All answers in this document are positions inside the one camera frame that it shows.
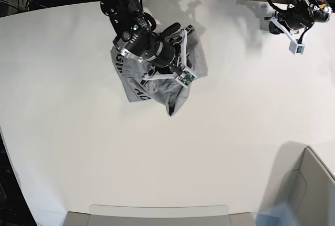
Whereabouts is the grey box right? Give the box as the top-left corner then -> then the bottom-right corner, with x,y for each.
272,147 -> 334,225

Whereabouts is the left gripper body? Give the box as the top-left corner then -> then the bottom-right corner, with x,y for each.
272,6 -> 314,32

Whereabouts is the grey T-shirt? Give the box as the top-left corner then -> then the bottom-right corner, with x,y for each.
110,27 -> 208,116

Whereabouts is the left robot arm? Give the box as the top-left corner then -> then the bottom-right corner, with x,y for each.
267,0 -> 332,32

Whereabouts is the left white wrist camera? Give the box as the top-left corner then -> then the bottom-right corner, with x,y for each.
264,17 -> 305,54

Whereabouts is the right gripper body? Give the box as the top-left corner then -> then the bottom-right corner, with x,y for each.
152,22 -> 182,74

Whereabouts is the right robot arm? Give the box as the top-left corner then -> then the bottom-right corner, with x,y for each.
99,0 -> 183,73

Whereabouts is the grey bin front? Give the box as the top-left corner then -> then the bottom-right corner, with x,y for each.
63,205 -> 256,225

